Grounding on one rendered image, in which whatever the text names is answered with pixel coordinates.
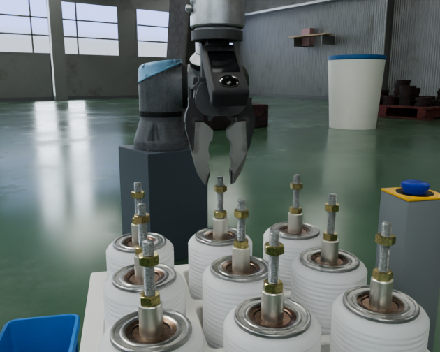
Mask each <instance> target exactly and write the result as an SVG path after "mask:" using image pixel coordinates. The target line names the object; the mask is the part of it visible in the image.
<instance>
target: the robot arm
mask: <svg viewBox="0 0 440 352"><path fill-rule="evenodd" d="M190 4H191V5H189V4H188V5H186V7H185V10H186V12H188V13H191V16H190V27H191V28H192V29H195V30H193V31H191V41H193V42H196V52H195V53H194V54H193V55H192V56H191V57H190V64H182V60H181V59H169V60H163V61H153V62H149V63H145V64H142V65H141V66H140V67H139V69H138V92H139V111H140V121H139V124H138V128H137V131H136V134H135V138H134V148H135V149H139V150H144V151H175V150H181V149H187V148H189V147H191V154H192V157H193V162H194V165H195V168H196V171H197V173H198V176H199V177H200V179H201V180H202V182H203V184H205V185H207V184H208V180H209V177H210V171H209V168H208V161H209V159H210V155H209V152H208V148H209V144H210V142H211V141H212V139H213V132H214V131H213V130H212V129H211V128H210V127H209V126H208V125H207V124H206V123H205V122H204V119H203V115H207V120H208V121H212V119H213V117H214V116H226V117H227V118H228V119H229V120H231V125H230V126H228V127H227V128H226V137H227V139H228V140H229V142H230V153H229V157H230V160H231V165H230V169H229V175H230V183H231V184H233V183H235V181H236V179H237V178H238V176H239V175H240V173H241V171H242V168H243V165H244V162H245V159H246V157H247V152H248V149H249V147H250V144H251V139H252V136H253V133H254V128H255V114H254V109H253V107H252V98H251V97H249V87H248V84H247V81H246V78H245V76H244V72H243V70H242V65H241V63H240V59H239V57H238V54H237V50H236V48H235V46H234V45H230V43H236V42H242V41H243V31H241V29H243V28H244V23H245V0H190ZM183 109H186V112H185V114H184V121H183V112H182V111H183ZM233 115H235V118H233ZM189 145H190V146H189Z"/></svg>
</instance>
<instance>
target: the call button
mask: <svg viewBox="0 0 440 352"><path fill-rule="evenodd" d="M401 187H402V188H403V192H405V193H410V194H418V195H420V194H426V191H427V190H429V189H430V184H429V183H427V182H424V181H420V180H411V179H410V180H404V181H402V182H401Z"/></svg>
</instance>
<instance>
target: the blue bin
mask: <svg viewBox="0 0 440 352"><path fill-rule="evenodd" d="M79 330H80V317H79V316H78V315H77V314H60V315H53V316H39V317H31V318H18V319H14V320H11V321H9V322H7V323H6V324H5V325H4V327H3V329H2V331H1V333H0V352H78V335H79Z"/></svg>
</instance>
